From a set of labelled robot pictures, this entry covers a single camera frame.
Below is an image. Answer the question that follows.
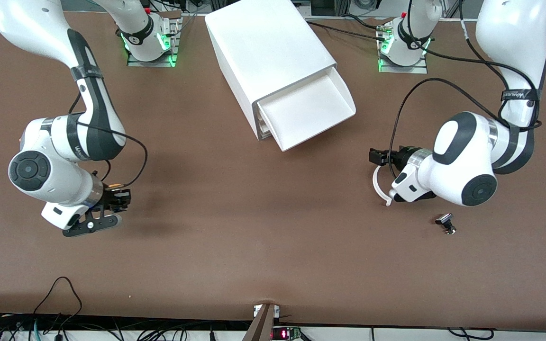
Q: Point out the black metal T-nut bolt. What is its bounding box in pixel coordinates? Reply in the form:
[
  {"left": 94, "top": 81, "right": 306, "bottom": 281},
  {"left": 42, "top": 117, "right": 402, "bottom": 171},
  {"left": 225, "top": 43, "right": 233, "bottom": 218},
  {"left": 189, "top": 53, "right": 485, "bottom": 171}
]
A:
[{"left": 435, "top": 213, "right": 457, "bottom": 236}]

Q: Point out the circuit board with red light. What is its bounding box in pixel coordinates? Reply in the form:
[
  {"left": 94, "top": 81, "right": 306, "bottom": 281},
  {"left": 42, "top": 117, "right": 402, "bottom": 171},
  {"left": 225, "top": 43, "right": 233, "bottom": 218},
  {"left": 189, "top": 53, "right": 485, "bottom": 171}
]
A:
[{"left": 272, "top": 326, "right": 302, "bottom": 341}]

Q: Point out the white semicircular bracket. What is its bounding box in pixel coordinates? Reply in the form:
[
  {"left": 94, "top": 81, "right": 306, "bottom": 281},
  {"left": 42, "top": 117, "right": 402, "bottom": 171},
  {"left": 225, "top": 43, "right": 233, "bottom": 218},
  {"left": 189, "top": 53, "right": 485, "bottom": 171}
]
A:
[{"left": 373, "top": 165, "right": 394, "bottom": 207}]

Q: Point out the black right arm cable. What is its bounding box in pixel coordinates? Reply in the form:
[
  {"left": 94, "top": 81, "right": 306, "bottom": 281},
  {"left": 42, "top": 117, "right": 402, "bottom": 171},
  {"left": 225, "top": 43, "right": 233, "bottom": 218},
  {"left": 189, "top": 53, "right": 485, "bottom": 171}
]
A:
[{"left": 68, "top": 90, "right": 148, "bottom": 190}]

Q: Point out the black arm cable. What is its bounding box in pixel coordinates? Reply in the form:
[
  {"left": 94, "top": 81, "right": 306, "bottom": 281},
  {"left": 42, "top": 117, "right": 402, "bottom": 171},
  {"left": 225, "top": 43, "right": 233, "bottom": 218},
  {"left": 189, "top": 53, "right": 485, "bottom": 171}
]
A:
[
  {"left": 68, "top": 90, "right": 148, "bottom": 190},
  {"left": 388, "top": 0, "right": 544, "bottom": 180}
]

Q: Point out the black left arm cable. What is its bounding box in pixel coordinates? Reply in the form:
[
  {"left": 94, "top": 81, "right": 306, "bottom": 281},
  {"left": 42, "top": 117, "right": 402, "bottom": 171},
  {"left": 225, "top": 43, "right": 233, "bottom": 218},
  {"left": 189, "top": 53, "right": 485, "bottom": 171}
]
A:
[{"left": 388, "top": 0, "right": 544, "bottom": 180}]

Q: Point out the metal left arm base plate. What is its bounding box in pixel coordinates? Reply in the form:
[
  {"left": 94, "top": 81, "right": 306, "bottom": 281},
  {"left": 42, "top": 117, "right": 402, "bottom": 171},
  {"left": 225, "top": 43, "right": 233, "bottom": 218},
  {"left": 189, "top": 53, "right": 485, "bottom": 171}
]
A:
[{"left": 378, "top": 57, "right": 429, "bottom": 74}]

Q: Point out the thin black looped cable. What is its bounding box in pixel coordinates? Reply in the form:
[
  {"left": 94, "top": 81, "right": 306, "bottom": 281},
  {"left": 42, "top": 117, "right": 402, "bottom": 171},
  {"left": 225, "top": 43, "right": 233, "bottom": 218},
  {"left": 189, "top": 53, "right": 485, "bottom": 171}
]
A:
[{"left": 33, "top": 277, "right": 83, "bottom": 319}]

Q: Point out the black cable tangle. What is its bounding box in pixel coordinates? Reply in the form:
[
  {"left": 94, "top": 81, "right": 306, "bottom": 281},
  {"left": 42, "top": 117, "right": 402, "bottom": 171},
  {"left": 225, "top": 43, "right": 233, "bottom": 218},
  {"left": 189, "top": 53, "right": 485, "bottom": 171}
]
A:
[{"left": 0, "top": 313, "right": 255, "bottom": 341}]

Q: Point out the black cable lying on table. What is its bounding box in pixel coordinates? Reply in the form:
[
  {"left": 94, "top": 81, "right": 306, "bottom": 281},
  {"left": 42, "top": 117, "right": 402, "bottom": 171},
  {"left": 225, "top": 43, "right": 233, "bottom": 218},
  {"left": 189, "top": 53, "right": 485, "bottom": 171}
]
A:
[{"left": 306, "top": 14, "right": 387, "bottom": 43}]

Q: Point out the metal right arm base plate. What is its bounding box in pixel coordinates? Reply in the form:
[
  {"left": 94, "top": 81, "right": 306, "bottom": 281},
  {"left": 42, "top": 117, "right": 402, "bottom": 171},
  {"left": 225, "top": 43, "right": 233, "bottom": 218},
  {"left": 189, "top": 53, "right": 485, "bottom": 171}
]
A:
[{"left": 127, "top": 51, "right": 180, "bottom": 68}]

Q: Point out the brown camera mount wedge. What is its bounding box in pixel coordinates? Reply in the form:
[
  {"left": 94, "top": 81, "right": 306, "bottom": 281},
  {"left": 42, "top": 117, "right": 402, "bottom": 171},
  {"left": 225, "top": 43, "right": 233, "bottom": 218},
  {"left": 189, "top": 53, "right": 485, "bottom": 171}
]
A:
[{"left": 242, "top": 303, "right": 281, "bottom": 341}]

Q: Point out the black cable under table edge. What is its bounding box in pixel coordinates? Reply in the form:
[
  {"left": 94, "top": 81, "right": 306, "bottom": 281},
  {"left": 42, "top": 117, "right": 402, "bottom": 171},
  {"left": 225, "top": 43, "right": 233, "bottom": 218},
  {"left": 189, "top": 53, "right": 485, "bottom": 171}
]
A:
[{"left": 447, "top": 327, "right": 495, "bottom": 341}]

